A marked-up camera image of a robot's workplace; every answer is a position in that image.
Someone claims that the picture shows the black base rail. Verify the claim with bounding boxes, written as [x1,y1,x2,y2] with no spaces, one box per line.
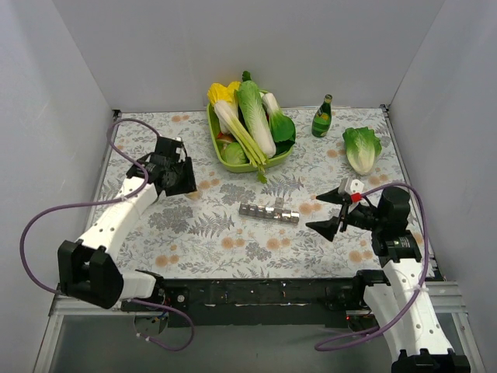
[120,277,377,331]

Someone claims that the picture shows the napa cabbage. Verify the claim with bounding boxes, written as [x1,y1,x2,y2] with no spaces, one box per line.
[237,80,276,159]

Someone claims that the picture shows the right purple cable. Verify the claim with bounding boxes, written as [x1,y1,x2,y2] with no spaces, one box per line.
[314,182,430,352]

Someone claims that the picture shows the floral table mat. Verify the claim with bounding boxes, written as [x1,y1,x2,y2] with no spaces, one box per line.
[99,108,404,278]

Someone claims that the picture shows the romaine lettuce head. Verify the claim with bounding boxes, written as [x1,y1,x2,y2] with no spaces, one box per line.
[342,127,382,176]

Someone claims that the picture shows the grey weekly pill organizer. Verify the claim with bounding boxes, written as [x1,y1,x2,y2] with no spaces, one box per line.
[238,197,300,225]

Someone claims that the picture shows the round green cabbage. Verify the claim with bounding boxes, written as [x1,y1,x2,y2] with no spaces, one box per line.
[221,142,249,165]

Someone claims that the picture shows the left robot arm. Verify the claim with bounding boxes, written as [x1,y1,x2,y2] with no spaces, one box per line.
[57,137,196,311]

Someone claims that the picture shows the green glass bottle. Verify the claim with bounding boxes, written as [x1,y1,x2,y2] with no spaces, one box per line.
[311,94,332,138]

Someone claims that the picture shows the celery stalks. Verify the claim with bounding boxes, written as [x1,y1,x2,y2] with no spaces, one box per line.
[214,100,269,183]

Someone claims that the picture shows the yellow leafy cabbage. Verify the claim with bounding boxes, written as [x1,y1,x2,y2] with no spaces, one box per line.
[207,81,241,113]

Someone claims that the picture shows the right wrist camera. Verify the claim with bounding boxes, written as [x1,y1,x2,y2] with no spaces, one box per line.
[338,178,364,203]

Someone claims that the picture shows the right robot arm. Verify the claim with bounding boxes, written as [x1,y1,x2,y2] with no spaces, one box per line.
[306,179,471,372]

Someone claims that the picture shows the green plastic basket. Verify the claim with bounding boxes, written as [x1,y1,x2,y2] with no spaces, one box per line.
[207,89,296,173]

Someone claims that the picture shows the bok choy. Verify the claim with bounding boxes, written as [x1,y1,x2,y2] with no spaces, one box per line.
[262,92,296,143]

